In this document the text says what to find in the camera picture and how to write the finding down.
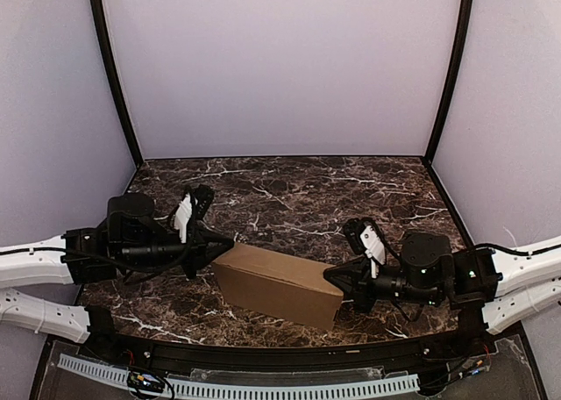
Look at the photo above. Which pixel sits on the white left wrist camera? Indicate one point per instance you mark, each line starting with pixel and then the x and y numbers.
pixel 191 209

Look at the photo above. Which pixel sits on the black left frame post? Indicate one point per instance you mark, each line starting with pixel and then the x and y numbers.
pixel 113 79

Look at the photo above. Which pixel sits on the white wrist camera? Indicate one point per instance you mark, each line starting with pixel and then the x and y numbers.
pixel 365 237
pixel 191 209

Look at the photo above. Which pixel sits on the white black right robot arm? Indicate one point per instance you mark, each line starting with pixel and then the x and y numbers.
pixel 494 285

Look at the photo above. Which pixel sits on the black frame post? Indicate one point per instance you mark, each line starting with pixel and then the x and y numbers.
pixel 457 51
pixel 113 79

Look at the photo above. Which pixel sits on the black right frame post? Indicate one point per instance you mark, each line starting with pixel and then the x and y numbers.
pixel 457 51

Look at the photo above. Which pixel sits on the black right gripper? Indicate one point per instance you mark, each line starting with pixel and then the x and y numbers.
pixel 365 287

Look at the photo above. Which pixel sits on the small green circuit board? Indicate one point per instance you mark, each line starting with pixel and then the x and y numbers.
pixel 145 381

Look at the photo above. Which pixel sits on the grey slotted cable duct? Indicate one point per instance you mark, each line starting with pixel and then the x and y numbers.
pixel 181 388

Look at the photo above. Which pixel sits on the brown cardboard box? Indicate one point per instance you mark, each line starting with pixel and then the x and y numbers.
pixel 278 285

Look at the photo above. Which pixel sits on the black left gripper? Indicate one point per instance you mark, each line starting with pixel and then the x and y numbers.
pixel 191 251

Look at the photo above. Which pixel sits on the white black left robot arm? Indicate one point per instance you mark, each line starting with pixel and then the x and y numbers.
pixel 78 257

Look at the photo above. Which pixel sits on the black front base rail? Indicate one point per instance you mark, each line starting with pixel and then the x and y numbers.
pixel 509 354

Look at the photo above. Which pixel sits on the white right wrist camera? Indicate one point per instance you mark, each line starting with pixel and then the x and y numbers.
pixel 365 237

